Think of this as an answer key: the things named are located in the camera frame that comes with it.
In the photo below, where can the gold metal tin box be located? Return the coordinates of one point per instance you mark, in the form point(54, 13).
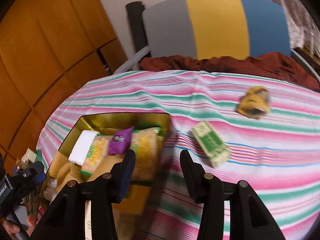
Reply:
point(62, 170)

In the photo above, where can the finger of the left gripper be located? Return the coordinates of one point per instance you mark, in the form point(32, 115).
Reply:
point(33, 175)

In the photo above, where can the grey yellow blue headboard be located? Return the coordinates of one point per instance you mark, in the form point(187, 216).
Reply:
point(203, 29)

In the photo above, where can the white foam block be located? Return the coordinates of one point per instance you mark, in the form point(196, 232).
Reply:
point(81, 147)

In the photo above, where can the yellow grey glove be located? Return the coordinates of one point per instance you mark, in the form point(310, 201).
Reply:
point(255, 103)

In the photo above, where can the dark red blanket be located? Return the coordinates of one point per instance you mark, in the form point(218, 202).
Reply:
point(273, 65)

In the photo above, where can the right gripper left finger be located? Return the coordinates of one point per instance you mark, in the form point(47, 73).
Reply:
point(121, 177)

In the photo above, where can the purple snack packet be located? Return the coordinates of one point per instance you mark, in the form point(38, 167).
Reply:
point(120, 142)

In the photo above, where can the striped pink green bedsheet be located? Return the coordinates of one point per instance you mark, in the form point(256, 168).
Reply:
point(278, 154)

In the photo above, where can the Weidan snack packet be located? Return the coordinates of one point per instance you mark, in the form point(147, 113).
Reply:
point(145, 145)
point(97, 152)

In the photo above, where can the person's left hand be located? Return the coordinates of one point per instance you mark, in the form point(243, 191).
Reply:
point(12, 229)

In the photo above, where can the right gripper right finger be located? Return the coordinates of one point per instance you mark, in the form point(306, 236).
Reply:
point(193, 174)

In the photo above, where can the small white box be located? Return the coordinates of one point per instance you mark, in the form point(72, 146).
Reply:
point(29, 157)

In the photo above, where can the green white small carton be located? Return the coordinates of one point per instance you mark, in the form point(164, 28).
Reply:
point(213, 146)

